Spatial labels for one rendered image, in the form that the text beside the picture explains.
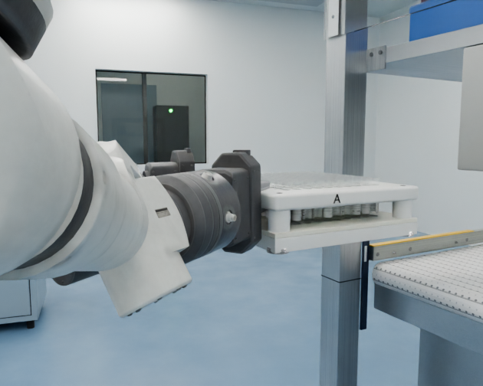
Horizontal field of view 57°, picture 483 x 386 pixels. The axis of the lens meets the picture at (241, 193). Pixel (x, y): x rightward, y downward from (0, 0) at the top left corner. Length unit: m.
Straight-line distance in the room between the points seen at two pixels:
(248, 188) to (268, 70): 5.63
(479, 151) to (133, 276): 0.61
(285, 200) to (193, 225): 0.16
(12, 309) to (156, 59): 3.61
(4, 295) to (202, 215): 2.70
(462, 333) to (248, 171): 0.56
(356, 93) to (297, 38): 5.42
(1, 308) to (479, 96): 2.78
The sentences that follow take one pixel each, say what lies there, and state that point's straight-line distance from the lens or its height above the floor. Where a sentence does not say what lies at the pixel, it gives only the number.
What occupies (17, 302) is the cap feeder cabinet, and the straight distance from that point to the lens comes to 3.06.
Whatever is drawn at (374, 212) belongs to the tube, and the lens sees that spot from 0.68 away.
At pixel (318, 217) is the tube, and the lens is 0.61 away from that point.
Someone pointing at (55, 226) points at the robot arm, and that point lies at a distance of 0.17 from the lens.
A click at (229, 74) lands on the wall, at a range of 5.93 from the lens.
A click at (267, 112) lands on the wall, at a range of 6.05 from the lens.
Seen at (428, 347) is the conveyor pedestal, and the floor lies 0.69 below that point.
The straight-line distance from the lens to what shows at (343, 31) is 0.95.
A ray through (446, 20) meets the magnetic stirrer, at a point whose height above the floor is 1.35.
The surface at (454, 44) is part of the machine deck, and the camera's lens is 0.85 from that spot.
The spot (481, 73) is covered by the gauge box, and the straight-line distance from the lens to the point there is 0.82.
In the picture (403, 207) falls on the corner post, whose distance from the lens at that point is 0.67.
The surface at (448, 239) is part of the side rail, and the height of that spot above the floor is 0.91.
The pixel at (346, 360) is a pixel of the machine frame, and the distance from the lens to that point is 1.06.
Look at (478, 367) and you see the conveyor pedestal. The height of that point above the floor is 0.70.
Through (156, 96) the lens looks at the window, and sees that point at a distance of 5.79.
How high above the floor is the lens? 1.14
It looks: 6 degrees down
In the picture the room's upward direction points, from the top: straight up
